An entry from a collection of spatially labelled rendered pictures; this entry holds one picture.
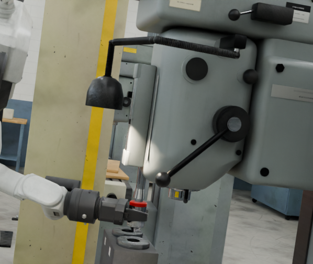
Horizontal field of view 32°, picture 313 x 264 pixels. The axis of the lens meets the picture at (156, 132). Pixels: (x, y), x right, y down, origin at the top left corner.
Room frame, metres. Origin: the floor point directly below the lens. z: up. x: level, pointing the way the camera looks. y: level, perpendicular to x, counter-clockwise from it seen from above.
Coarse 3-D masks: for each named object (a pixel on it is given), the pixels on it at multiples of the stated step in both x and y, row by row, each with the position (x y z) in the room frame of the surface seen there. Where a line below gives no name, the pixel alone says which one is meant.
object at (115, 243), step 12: (120, 228) 1.56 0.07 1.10; (108, 240) 1.48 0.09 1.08; (120, 240) 1.43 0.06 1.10; (132, 240) 1.47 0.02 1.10; (144, 240) 1.46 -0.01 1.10; (108, 252) 1.45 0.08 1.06; (120, 252) 1.38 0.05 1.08; (132, 252) 1.39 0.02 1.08; (144, 252) 1.40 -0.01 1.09; (156, 252) 1.41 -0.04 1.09
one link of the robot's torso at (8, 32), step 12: (0, 12) 1.48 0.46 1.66; (12, 12) 1.50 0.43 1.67; (24, 12) 1.59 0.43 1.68; (0, 24) 1.47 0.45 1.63; (12, 24) 1.50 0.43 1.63; (24, 24) 1.55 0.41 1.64; (0, 36) 1.44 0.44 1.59; (12, 36) 1.45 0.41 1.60; (24, 36) 1.51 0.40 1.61; (0, 48) 1.44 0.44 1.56; (12, 48) 1.44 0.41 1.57; (24, 48) 1.49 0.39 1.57; (12, 60) 1.46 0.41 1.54; (24, 60) 1.50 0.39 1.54; (12, 72) 1.49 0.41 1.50; (12, 84) 1.57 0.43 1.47; (0, 96) 1.56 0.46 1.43; (12, 96) 1.62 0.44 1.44; (0, 108) 1.60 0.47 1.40
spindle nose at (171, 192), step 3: (171, 189) 1.14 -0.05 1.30; (171, 192) 1.14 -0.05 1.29; (174, 192) 1.13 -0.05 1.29; (180, 192) 1.13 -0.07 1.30; (183, 192) 1.13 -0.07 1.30; (189, 192) 1.14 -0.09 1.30; (168, 195) 1.15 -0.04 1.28; (171, 195) 1.14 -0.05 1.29; (174, 195) 1.13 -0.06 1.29; (180, 195) 1.13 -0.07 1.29; (183, 195) 1.13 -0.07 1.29; (189, 195) 1.14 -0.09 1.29; (171, 198) 1.14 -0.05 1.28; (174, 198) 1.13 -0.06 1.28; (177, 198) 1.13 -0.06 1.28; (180, 198) 1.13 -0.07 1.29; (183, 198) 1.13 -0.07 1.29; (189, 198) 1.14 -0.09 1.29
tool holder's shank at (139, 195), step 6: (138, 168) 1.45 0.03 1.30; (138, 174) 1.44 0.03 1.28; (138, 180) 1.44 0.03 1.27; (144, 180) 1.44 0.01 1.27; (138, 186) 1.44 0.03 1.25; (144, 186) 1.45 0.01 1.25; (138, 192) 1.44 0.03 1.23; (144, 192) 1.45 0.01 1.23; (138, 198) 1.43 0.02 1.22; (144, 198) 1.45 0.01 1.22
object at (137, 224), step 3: (129, 204) 1.45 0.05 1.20; (129, 207) 1.44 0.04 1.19; (132, 207) 1.43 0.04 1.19; (135, 207) 1.43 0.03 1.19; (138, 207) 1.43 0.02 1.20; (141, 207) 1.43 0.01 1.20; (144, 207) 1.44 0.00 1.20; (138, 210) 1.43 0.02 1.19; (141, 210) 1.43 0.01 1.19; (144, 210) 1.44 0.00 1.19; (129, 222) 1.43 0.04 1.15; (132, 222) 1.43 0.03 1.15; (135, 222) 1.43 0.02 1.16; (138, 222) 1.43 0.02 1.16; (141, 222) 1.43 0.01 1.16; (144, 222) 1.45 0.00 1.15; (129, 225) 1.43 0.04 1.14; (132, 225) 1.43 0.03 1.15; (135, 225) 1.43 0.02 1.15; (138, 225) 1.43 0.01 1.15; (141, 225) 1.43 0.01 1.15
